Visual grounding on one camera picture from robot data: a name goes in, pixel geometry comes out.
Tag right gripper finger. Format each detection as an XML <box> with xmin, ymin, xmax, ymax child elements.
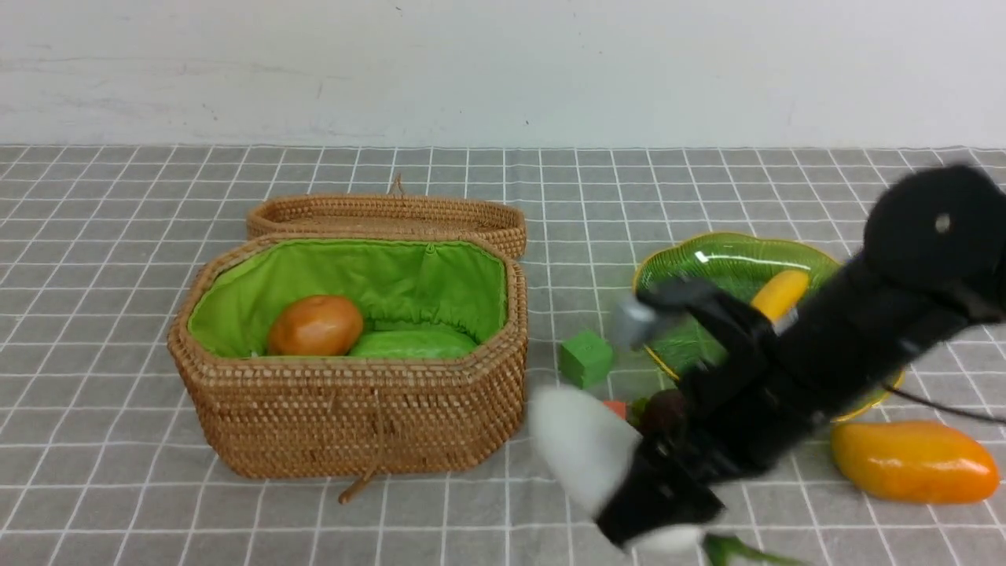
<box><xmin>596</xmin><ymin>465</ymin><xmax>725</xmax><ymax>550</ymax></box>

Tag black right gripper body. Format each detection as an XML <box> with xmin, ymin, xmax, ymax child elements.
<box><xmin>666</xmin><ymin>300</ymin><xmax>834</xmax><ymax>484</ymax></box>

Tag white radish with leaves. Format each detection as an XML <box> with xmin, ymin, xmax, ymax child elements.
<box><xmin>526</xmin><ymin>386</ymin><xmax>798</xmax><ymax>565</ymax></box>

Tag yellow banana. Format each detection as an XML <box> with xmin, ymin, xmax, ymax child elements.
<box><xmin>751</xmin><ymin>270</ymin><xmax>810</xmax><ymax>325</ymax></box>

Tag brown potato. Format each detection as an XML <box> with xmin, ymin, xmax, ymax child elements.
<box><xmin>266</xmin><ymin>295</ymin><xmax>365</xmax><ymax>357</ymax></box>

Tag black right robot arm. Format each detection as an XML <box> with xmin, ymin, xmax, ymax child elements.
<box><xmin>594</xmin><ymin>164</ymin><xmax>1005</xmax><ymax>549</ymax></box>

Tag dark purple passion fruit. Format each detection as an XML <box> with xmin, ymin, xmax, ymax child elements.
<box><xmin>626</xmin><ymin>389</ymin><xmax>686</xmax><ymax>435</ymax></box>

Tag orange foam cube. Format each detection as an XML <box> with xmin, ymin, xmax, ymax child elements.
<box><xmin>603</xmin><ymin>400</ymin><xmax>629</xmax><ymax>421</ymax></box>

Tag green glass leaf plate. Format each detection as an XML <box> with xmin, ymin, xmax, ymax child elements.
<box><xmin>630</xmin><ymin>231</ymin><xmax>908</xmax><ymax>425</ymax></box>

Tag green foam cube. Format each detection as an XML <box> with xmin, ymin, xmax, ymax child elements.
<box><xmin>558</xmin><ymin>329</ymin><xmax>615</xmax><ymax>389</ymax></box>

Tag orange yellow mango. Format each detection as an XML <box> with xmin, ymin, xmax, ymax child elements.
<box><xmin>830</xmin><ymin>420</ymin><xmax>1001</xmax><ymax>505</ymax></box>

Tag green fabric basket liner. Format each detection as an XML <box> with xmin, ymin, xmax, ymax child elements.
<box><xmin>186</xmin><ymin>239</ymin><xmax>511</xmax><ymax>358</ymax></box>

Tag woven wicker basket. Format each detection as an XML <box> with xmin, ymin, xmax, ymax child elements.
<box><xmin>167</xmin><ymin>230</ymin><xmax>529</xmax><ymax>479</ymax></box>

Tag woven wicker basket lid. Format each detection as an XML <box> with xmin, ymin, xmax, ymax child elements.
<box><xmin>245</xmin><ymin>177</ymin><xmax>527</xmax><ymax>259</ymax></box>

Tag grey checked tablecloth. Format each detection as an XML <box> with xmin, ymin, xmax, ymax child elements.
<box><xmin>1</xmin><ymin>146</ymin><xmax>1004</xmax><ymax>565</ymax></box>

